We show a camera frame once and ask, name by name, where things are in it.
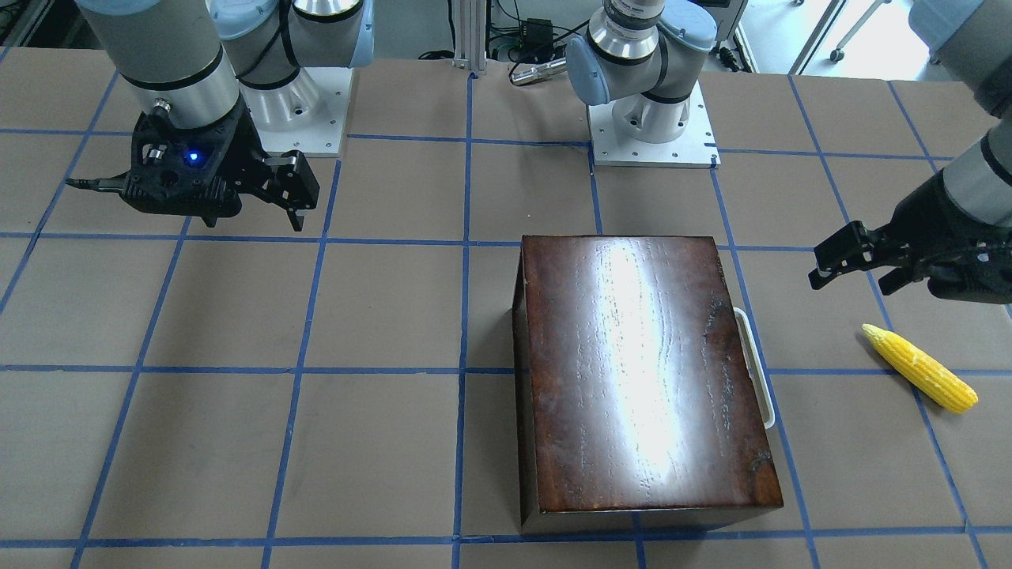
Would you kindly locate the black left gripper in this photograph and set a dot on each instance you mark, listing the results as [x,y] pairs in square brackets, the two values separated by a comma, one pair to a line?
[966,229]

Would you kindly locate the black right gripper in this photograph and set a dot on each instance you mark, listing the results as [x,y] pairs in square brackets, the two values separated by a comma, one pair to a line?
[246,153]

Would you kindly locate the wooden drawer with white handle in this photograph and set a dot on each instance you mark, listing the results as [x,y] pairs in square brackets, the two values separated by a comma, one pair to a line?
[757,374]

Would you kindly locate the yellow corn cob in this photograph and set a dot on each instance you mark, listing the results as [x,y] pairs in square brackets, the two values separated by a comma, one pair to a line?
[938,383]

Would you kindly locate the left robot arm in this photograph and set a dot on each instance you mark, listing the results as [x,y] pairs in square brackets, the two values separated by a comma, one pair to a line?
[657,48]

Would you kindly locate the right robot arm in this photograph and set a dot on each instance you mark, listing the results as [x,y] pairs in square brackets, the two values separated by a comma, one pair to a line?
[211,77]

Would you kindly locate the dark wooden drawer cabinet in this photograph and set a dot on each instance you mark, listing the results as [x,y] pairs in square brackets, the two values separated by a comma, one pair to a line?
[634,401]

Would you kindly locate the silver flashlight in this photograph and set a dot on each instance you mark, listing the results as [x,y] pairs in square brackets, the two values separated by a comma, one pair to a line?
[538,73]

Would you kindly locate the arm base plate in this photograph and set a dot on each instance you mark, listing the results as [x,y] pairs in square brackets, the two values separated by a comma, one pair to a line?
[309,115]
[637,132]

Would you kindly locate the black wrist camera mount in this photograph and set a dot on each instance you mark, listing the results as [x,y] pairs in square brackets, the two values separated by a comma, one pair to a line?
[182,172]

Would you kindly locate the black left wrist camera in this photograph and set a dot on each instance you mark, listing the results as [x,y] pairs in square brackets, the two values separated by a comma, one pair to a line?
[978,274]

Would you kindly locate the aluminium frame post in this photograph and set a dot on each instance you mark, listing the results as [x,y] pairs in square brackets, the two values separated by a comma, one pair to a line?
[470,33]

